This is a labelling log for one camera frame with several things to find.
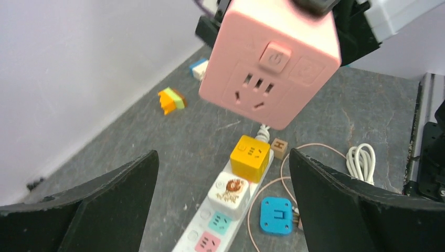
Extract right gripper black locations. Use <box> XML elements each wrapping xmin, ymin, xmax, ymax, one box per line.
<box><xmin>194</xmin><ymin>1</ymin><xmax>231</xmax><ymax>49</ymax></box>

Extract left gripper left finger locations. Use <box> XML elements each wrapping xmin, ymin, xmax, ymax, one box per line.
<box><xmin>1</xmin><ymin>150</ymin><xmax>160</xmax><ymax>252</ymax></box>

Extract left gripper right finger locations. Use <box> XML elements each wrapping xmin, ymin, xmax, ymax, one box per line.
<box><xmin>289</xmin><ymin>149</ymin><xmax>444</xmax><ymax>251</ymax></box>

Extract blue socket adapter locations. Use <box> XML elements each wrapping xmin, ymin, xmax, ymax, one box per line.
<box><xmin>259</xmin><ymin>197</ymin><xmax>293</xmax><ymax>236</ymax></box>

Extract large pink cube adapter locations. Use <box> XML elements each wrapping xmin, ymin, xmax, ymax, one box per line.
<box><xmin>199</xmin><ymin>0</ymin><xmax>341</xmax><ymax>130</ymax></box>

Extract yellow cube socket adapter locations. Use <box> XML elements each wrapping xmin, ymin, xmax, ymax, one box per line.
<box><xmin>230</xmin><ymin>135</ymin><xmax>270</xmax><ymax>183</ymax></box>

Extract white cube socket adapter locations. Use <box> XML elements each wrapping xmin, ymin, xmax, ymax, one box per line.
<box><xmin>207</xmin><ymin>171</ymin><xmax>250</xmax><ymax>220</ymax></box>

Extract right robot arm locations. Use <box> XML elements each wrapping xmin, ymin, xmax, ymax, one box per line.
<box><xmin>291</xmin><ymin>1</ymin><xmax>444</xmax><ymax>66</ymax></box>

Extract white blue toy block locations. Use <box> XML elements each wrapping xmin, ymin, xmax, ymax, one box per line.
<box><xmin>189</xmin><ymin>58</ymin><xmax>208</xmax><ymax>81</ymax></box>

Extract orange green toy blocks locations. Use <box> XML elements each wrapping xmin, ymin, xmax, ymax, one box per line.
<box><xmin>157</xmin><ymin>87</ymin><xmax>187</xmax><ymax>115</ymax></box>

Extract wooden letter cube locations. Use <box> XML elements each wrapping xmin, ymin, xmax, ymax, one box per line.
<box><xmin>271</xmin><ymin>138</ymin><xmax>288</xmax><ymax>160</ymax></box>

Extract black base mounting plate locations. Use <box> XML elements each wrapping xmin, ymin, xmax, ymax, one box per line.
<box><xmin>402</xmin><ymin>103</ymin><xmax>444</xmax><ymax>203</ymax></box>

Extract white coiled orange-strip cable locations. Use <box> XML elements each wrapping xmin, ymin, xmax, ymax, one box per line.
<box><xmin>346</xmin><ymin>143</ymin><xmax>377</xmax><ymax>186</ymax></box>

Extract white power strip cord plug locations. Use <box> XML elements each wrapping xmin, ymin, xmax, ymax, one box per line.
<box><xmin>255</xmin><ymin>124</ymin><xmax>270</xmax><ymax>143</ymax></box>

